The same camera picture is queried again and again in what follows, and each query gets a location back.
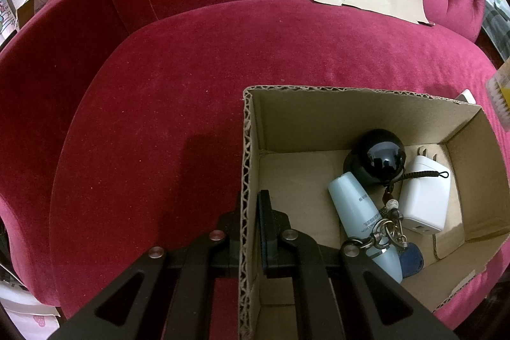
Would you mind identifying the cardboard box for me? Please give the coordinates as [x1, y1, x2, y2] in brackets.
[238, 85, 506, 340]

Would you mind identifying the blue key fob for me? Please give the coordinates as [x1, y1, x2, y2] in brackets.
[398, 242, 425, 279]

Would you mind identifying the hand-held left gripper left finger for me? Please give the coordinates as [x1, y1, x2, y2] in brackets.
[48, 200, 244, 340]

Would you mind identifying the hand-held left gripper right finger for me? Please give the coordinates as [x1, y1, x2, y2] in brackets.
[257, 189, 459, 340]

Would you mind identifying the light blue cosmetic tube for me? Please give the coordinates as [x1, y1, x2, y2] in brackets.
[327, 171, 404, 284]

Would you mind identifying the white pink printed bag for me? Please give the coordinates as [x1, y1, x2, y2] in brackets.
[0, 276, 60, 340]

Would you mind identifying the large white charger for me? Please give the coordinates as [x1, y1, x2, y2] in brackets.
[398, 147, 452, 235]

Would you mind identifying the pink cartoon cat curtain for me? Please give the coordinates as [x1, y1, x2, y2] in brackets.
[0, 0, 18, 42]

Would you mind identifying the glossy black ball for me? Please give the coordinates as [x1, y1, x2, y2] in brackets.
[343, 129, 407, 189]

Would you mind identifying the cotton swab jar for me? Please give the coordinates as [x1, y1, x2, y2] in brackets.
[485, 59, 510, 134]

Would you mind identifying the metal keychain with beads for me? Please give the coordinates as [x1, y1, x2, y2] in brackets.
[343, 170, 450, 257]

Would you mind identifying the red tufted velvet sofa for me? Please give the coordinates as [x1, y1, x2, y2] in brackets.
[0, 0, 510, 325]

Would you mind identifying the brown box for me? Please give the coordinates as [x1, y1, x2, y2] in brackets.
[16, 0, 54, 28]

